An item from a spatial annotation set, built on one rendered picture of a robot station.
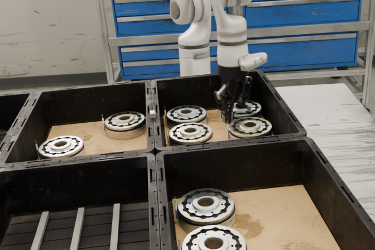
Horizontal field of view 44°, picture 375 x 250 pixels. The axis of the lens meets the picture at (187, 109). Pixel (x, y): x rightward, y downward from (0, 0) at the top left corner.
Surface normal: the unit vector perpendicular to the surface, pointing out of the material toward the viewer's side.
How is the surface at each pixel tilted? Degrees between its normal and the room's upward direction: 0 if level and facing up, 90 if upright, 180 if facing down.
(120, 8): 90
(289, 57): 90
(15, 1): 90
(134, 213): 0
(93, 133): 0
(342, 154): 0
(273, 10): 90
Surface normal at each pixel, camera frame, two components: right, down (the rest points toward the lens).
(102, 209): -0.07, -0.91
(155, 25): -0.01, 0.41
